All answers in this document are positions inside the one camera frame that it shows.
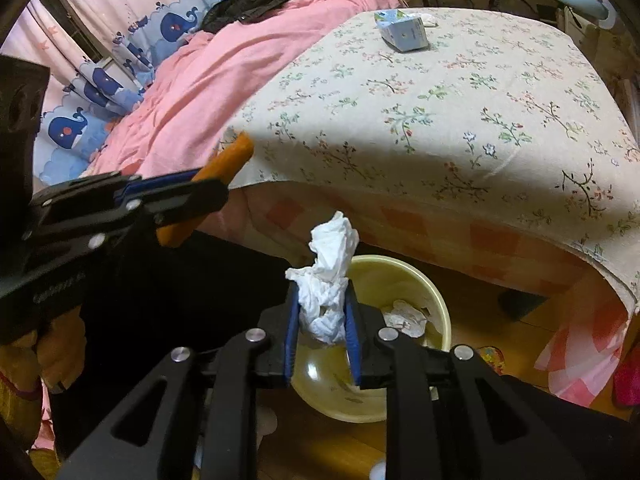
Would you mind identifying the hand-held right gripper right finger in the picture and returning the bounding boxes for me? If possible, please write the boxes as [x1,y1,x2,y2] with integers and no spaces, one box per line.
[344,280,591,480]

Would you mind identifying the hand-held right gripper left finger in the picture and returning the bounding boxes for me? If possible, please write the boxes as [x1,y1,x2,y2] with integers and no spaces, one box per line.
[57,280,301,480]

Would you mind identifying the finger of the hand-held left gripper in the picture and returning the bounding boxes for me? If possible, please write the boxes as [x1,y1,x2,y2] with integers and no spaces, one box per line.
[30,169,203,211]
[22,179,231,253]

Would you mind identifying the orange carrot-like peel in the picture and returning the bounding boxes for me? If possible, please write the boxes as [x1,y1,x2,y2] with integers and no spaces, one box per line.
[156,131,255,248]

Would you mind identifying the yellow plastic bin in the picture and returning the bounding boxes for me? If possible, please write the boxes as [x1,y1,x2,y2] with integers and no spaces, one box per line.
[290,255,453,423]

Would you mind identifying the large white tissue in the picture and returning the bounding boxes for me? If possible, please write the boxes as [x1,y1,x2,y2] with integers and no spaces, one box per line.
[285,211,361,345]

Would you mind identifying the person's left hand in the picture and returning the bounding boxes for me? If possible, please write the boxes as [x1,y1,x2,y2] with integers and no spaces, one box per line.
[10,305,88,396]

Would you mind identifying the white crumpled paper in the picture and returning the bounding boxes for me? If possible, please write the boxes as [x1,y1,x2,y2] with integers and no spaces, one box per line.
[382,300,433,338]

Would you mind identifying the person's dark trousers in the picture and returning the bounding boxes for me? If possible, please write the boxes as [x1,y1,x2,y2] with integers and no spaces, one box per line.
[50,230,640,480]

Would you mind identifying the pink blanket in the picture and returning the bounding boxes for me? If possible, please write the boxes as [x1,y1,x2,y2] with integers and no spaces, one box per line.
[80,0,406,196]

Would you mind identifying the colourful patterned object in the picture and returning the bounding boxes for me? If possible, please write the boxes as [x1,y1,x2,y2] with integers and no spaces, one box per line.
[480,345,506,376]

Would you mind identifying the pink whale print curtain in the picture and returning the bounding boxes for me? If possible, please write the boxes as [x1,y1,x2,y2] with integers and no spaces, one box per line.
[0,0,236,188]

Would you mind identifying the pink checked table cover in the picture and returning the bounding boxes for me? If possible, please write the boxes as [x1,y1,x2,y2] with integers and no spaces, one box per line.
[235,185,631,406]

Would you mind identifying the blue milk carton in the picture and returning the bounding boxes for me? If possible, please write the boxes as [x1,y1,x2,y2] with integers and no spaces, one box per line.
[374,9,430,52]

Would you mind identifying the magenta cloth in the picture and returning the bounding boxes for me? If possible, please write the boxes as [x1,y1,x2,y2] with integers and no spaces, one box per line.
[612,355,640,408]

